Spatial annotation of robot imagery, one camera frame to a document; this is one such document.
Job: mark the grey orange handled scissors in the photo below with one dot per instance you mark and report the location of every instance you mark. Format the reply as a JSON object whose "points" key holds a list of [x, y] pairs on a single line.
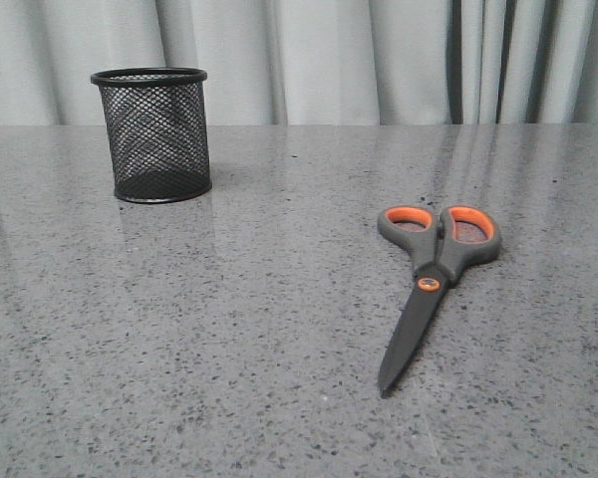
{"points": [[441, 248]]}

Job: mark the black mesh pen holder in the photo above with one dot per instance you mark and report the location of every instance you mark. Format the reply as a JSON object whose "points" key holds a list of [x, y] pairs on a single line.
{"points": [[156, 126]]}

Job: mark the grey curtain backdrop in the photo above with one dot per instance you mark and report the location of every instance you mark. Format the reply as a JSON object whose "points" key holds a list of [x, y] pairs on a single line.
{"points": [[311, 62]]}

